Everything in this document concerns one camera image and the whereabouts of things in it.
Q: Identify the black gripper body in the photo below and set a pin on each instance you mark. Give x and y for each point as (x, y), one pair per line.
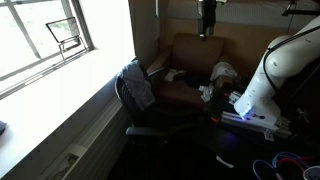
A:
(206, 15)

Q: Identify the white shirt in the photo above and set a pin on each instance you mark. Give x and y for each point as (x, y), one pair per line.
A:
(224, 70)

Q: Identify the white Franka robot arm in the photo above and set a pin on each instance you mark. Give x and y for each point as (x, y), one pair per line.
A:
(266, 86)

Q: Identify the black office chair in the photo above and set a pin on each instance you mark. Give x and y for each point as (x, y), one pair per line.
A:
(160, 116)

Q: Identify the brown armchair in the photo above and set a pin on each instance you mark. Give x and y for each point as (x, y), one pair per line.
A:
(196, 53)

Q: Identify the small white cloth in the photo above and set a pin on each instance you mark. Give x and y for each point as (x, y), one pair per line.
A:
(172, 75)

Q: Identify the crumpled white paper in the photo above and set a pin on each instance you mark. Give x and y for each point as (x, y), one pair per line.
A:
(206, 91)

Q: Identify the blue-grey draped cloth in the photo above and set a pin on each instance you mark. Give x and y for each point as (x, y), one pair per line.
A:
(138, 83)

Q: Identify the white tape strip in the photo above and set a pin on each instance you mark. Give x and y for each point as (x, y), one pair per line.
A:
(224, 162)

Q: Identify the clear acrylic sign holder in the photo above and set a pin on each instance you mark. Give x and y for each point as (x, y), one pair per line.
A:
(63, 30)

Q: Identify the white cup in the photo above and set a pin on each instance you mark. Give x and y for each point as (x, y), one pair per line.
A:
(312, 173)

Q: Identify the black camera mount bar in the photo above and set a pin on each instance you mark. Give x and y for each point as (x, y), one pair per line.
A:
(301, 12)

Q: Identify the aluminium robot base mount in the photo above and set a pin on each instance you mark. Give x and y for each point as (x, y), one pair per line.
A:
(256, 126)

